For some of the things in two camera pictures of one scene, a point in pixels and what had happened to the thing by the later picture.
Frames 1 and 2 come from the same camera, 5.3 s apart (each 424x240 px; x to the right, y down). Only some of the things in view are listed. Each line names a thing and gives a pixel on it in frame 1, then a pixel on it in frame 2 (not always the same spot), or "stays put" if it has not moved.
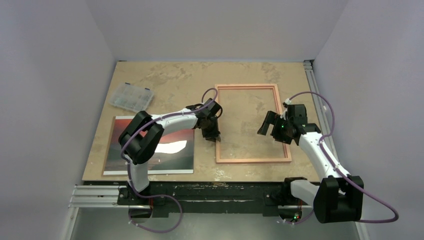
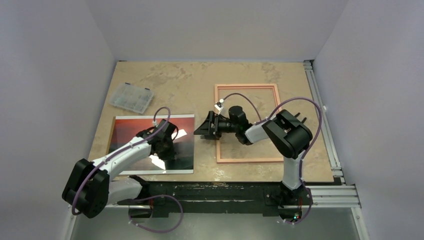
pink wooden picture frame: (253, 160) stays put
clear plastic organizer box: (132, 97) stays put
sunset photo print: (175, 153) stays put
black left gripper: (215, 137) → (170, 154)
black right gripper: (276, 126) → (213, 124)
